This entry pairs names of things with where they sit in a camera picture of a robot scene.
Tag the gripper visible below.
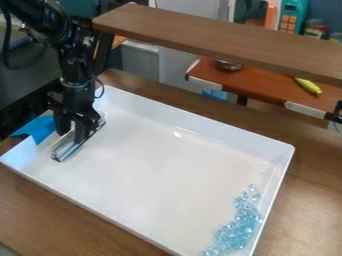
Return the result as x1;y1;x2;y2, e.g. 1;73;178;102
46;77;107;145

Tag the silver bar tool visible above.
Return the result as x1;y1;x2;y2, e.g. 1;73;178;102
49;113;109;163

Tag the pile of blue bits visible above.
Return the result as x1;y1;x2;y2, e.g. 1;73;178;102
197;183;265;256

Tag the blue tape piece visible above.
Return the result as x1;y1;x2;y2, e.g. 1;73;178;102
9;114;58;146

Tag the white tray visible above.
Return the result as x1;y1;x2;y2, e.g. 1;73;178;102
0;84;297;256

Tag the dark brown round toy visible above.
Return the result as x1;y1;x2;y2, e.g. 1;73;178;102
213;58;245;73

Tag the brown wooden shelf board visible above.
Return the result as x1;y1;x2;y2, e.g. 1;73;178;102
90;2;342;89

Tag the reddish wooden table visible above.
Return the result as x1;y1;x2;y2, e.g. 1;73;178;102
183;57;342;122

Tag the yellow toy corn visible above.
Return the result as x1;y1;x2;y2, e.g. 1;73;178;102
292;76;324;96

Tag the teal toy phone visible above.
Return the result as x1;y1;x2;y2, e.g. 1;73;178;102
276;0;310;35

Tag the can with red label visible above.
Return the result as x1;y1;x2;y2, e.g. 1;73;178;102
303;18;329;40

